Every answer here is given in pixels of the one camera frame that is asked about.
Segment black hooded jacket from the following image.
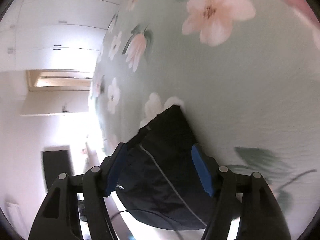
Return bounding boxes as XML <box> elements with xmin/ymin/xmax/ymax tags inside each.
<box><xmin>116</xmin><ymin>105</ymin><xmax>216</xmax><ymax>230</ymax></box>

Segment black television screen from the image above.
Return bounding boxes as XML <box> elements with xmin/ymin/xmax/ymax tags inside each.
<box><xmin>42</xmin><ymin>150</ymin><xmax>74</xmax><ymax>190</ymax></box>

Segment white room door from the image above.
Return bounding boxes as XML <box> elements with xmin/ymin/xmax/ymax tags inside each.
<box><xmin>21</xmin><ymin>91</ymin><xmax>89</xmax><ymax>116</ymax></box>

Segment floral green bedspread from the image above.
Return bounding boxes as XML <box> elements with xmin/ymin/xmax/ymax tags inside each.
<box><xmin>92</xmin><ymin>0</ymin><xmax>319</xmax><ymax>239</ymax></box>

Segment white wardrobe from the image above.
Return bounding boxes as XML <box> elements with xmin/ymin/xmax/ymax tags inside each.
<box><xmin>1</xmin><ymin>0</ymin><xmax>123</xmax><ymax>72</ymax></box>

